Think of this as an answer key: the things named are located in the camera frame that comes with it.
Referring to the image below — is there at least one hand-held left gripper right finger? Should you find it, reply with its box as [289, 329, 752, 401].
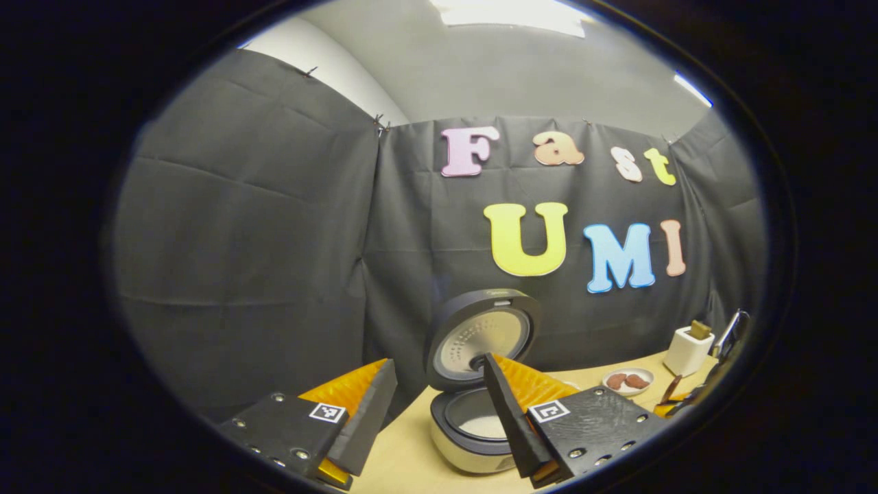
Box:
[482, 353, 669, 489]

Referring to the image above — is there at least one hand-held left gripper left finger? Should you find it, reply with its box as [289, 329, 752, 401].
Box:
[218, 358, 399, 491]

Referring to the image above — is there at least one dark lidded rice cooker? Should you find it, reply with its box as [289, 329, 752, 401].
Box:
[425, 288, 543, 474]

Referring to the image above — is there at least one white round plate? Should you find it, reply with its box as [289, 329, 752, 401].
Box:
[602, 368, 654, 397]

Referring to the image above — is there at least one white toaster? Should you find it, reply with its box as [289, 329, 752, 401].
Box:
[663, 326, 715, 377]

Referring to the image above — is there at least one black backdrop cloth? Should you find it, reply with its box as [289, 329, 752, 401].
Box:
[110, 48, 769, 426]

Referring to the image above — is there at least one large ceiling light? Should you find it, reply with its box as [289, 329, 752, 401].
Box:
[431, 0, 591, 38]

